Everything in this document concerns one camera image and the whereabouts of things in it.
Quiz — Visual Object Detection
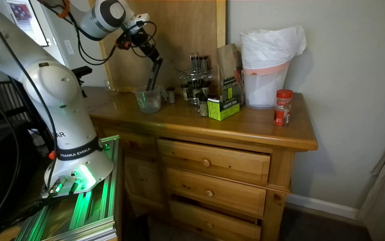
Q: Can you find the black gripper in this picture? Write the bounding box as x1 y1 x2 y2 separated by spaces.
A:
115 20 164 74

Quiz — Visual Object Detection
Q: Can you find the black remote control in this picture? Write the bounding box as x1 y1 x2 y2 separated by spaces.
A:
146 61 163 94

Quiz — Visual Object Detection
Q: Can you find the small glass spice jar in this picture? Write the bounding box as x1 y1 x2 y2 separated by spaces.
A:
164 86 178 106
198 98 210 119

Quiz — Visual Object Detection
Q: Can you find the upright wooden board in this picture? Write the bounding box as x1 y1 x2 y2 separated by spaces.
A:
95 0 229 94

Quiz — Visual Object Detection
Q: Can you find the clear glass cup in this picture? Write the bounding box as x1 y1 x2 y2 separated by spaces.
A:
134 84 166 115

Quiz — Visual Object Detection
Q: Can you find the spice jar rack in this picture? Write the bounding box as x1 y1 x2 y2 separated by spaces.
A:
180 53 214 107

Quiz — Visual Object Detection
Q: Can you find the brown paper bag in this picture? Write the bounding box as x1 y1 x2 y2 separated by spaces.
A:
211 43 246 107

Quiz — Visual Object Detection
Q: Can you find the green cardboard box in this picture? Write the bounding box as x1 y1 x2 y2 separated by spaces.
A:
206 95 242 122

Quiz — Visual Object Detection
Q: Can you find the white waste bin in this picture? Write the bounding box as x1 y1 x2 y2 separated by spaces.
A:
241 60 291 110

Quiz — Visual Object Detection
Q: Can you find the white plastic bin liner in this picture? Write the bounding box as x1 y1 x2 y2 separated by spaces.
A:
239 24 307 71

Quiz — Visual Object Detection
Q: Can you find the large wooden desk drawer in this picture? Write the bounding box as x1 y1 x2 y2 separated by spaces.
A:
156 136 273 187

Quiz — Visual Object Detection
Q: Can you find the red lidded spice jar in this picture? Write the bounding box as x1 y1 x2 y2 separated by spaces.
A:
273 87 295 127

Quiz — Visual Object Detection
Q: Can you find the medium wooden desk drawer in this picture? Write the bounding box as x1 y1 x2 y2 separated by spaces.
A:
164 166 267 219

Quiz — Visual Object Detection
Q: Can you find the lowest wooden desk drawer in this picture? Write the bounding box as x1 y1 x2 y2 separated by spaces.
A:
168 198 263 241

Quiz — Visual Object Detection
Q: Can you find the white baseboard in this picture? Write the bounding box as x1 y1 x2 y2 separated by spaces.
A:
285 191 364 223

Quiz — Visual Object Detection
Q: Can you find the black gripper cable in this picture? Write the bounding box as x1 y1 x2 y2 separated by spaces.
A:
40 0 158 67

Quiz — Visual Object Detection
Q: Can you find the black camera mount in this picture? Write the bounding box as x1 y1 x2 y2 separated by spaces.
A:
71 64 94 99

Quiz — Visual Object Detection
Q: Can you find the framed wall poster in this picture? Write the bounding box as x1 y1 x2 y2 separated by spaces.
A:
4 0 52 47

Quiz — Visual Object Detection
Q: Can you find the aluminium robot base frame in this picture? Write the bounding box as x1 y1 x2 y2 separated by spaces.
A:
15 134 123 241

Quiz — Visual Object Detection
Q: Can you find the black floor cable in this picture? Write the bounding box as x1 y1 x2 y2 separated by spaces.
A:
0 0 60 230

